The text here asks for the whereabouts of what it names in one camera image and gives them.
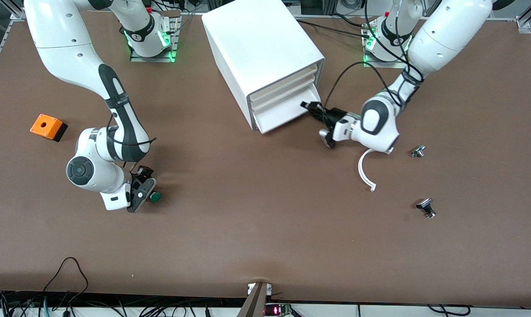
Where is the black cable behind cabinet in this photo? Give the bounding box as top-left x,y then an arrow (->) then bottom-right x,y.
297,19 -> 372,38

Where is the aluminium frame corner bracket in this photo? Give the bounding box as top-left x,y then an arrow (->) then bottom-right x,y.
514,0 -> 531,35

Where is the black looped cable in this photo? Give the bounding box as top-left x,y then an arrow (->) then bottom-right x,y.
43,257 -> 89,304

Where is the small device red light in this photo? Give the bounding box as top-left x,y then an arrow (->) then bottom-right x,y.
264,303 -> 293,317

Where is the white C-shaped plastic ring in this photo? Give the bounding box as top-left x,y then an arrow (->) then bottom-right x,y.
358,149 -> 395,192

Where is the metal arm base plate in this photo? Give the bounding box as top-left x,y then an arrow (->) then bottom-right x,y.
363,22 -> 410,69
130,15 -> 180,63

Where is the black silver metal bolt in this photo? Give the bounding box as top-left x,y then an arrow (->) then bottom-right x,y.
416,198 -> 436,219

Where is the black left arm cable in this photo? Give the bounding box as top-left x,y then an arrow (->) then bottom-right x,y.
325,0 -> 424,111

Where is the brown camera mount post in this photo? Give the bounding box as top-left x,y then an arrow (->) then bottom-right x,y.
237,282 -> 273,317

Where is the white plastic drawer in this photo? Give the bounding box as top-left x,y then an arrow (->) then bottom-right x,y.
249,74 -> 320,113
247,63 -> 320,104
253,84 -> 323,134

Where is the white drawer cabinet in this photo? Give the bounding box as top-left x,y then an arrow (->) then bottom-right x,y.
202,0 -> 326,131

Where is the orange button enclosure box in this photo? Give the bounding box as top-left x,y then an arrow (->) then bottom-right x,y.
30,114 -> 68,142

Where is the aluminium frame profile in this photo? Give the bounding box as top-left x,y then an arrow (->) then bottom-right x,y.
0,0 -> 28,91

